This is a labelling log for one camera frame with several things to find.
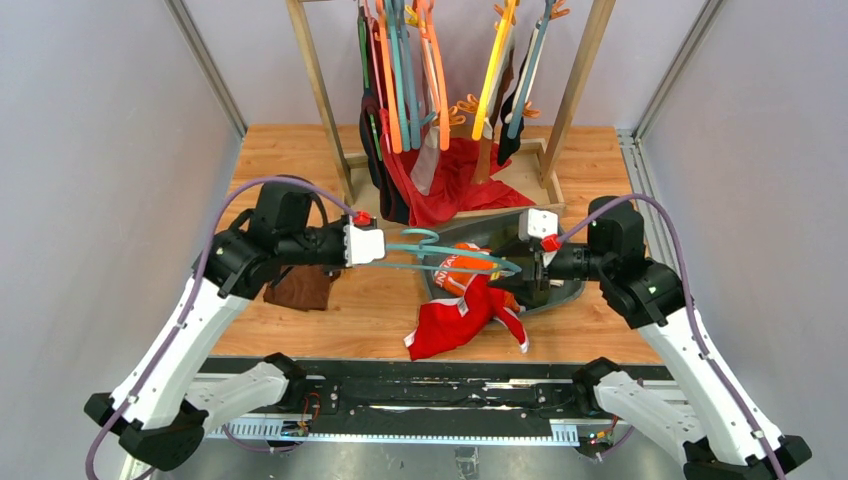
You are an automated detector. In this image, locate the teal plastic clip hanger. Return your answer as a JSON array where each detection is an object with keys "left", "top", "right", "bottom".
[{"left": 372, "top": 228, "right": 522, "bottom": 276}]

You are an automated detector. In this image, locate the red underwear white trim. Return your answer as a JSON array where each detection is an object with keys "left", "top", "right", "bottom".
[{"left": 404, "top": 275, "right": 530, "bottom": 361}]

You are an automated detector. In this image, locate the blue-grey plastic clip hanger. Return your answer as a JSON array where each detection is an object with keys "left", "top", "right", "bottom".
[{"left": 505, "top": 0, "right": 570, "bottom": 139}]

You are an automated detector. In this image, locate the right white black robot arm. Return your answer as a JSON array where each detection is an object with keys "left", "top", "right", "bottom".
[{"left": 490, "top": 194, "right": 812, "bottom": 479}]

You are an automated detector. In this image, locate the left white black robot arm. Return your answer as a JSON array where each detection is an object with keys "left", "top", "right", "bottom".
[{"left": 84, "top": 175, "right": 375, "bottom": 478}]

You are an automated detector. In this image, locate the orange underwear in basin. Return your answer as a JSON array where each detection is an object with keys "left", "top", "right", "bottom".
[{"left": 433, "top": 243, "right": 526, "bottom": 313}]

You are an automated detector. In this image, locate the orange plastic hanger left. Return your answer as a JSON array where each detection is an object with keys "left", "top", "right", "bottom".
[{"left": 375, "top": 0, "right": 402, "bottom": 154}]

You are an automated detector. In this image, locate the orange plastic hanger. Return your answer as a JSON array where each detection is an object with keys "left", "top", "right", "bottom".
[
  {"left": 375, "top": 0, "right": 402, "bottom": 154},
  {"left": 413, "top": 0, "right": 465, "bottom": 151}
]

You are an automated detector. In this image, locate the brown underwear on hanger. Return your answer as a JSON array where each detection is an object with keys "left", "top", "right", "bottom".
[{"left": 472, "top": 51, "right": 514, "bottom": 185}]

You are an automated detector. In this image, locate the teal plastic hanger pair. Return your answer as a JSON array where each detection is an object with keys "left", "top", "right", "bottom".
[{"left": 385, "top": 1, "right": 422, "bottom": 152}]

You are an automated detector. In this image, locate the yellow plastic clip hanger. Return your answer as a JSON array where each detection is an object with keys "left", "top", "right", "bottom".
[{"left": 471, "top": 0, "right": 520, "bottom": 141}]

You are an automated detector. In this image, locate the orange plastic hanger right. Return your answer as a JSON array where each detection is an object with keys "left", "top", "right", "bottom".
[{"left": 413, "top": 0, "right": 465, "bottom": 151}]

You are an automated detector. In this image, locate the orange clip hanger with brown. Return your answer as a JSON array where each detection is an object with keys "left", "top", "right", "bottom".
[{"left": 456, "top": 94, "right": 479, "bottom": 114}]

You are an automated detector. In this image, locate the brown cloth on table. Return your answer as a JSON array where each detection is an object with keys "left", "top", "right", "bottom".
[{"left": 263, "top": 265, "right": 341, "bottom": 311}]

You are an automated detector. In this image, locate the grey plastic basin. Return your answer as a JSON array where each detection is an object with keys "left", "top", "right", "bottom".
[{"left": 437, "top": 211, "right": 585, "bottom": 315}]

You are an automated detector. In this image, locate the dark navy garment hanging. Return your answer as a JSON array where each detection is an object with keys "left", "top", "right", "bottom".
[{"left": 357, "top": 1, "right": 410, "bottom": 225}]

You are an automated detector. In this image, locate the large red garment hanging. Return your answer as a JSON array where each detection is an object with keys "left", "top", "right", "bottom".
[{"left": 369, "top": 132, "right": 535, "bottom": 227}]

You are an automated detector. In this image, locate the wooden clothes rack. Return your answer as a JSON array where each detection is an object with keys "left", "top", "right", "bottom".
[{"left": 286, "top": 1, "right": 616, "bottom": 214}]

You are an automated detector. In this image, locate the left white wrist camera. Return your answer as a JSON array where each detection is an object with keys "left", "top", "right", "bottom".
[{"left": 343, "top": 224, "right": 386, "bottom": 268}]

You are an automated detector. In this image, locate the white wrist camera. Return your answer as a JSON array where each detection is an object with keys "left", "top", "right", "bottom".
[
  {"left": 343, "top": 224, "right": 386, "bottom": 268},
  {"left": 517, "top": 208, "right": 559, "bottom": 241}
]

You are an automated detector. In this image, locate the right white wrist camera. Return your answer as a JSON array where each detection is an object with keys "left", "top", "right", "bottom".
[{"left": 517, "top": 208, "right": 559, "bottom": 241}]

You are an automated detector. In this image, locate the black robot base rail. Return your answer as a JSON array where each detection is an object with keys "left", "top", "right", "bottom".
[{"left": 210, "top": 359, "right": 633, "bottom": 455}]

